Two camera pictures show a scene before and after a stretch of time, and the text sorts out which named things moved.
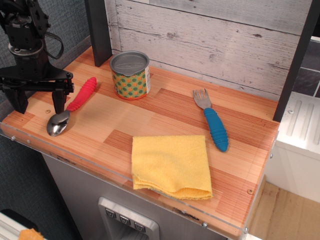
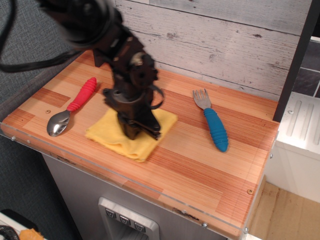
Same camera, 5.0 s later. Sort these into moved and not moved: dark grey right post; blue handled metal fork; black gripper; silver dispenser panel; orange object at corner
Moved: black gripper
Not moved: dark grey right post; blue handled metal fork; orange object at corner; silver dispenser panel
